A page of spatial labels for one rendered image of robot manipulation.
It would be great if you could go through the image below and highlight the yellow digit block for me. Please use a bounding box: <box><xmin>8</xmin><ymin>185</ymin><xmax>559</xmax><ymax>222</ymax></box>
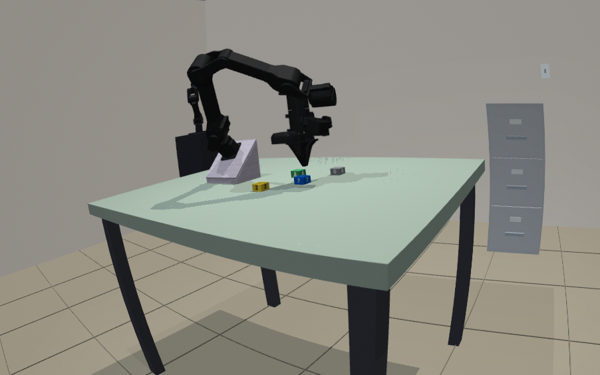
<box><xmin>252</xmin><ymin>182</ymin><xmax>269</xmax><ymax>192</ymax></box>

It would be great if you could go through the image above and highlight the green block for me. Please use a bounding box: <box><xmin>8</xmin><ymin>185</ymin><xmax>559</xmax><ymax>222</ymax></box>
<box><xmin>291</xmin><ymin>169</ymin><xmax>306</xmax><ymax>178</ymax></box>

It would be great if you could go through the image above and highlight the blue block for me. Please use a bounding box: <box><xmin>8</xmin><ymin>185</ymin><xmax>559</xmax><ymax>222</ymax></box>
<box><xmin>294</xmin><ymin>175</ymin><xmax>311</xmax><ymax>185</ymax></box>

